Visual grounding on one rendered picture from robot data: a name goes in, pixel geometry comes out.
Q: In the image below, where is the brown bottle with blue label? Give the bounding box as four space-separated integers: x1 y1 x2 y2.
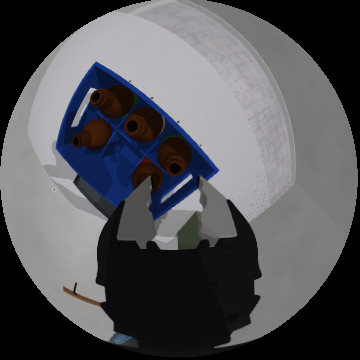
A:
72 119 115 150

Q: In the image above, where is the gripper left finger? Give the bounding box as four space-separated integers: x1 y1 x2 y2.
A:
95 176 156 286

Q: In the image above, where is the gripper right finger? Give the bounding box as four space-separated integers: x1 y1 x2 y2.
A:
197 175 262 280

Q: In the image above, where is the blue crate with dividers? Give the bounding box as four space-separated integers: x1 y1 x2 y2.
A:
56 62 219 221

